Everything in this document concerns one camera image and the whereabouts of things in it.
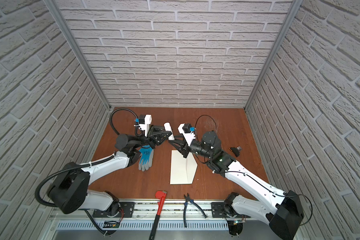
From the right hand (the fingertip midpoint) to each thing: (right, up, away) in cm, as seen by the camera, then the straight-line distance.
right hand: (170, 139), depth 64 cm
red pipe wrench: (-7, -32, +13) cm, 35 cm away
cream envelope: (+5, -21, +23) cm, 32 cm away
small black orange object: (+39, -11, +30) cm, 51 cm away
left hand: (+1, +3, -3) cm, 5 cm away
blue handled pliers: (+8, -33, +12) cm, 36 cm away
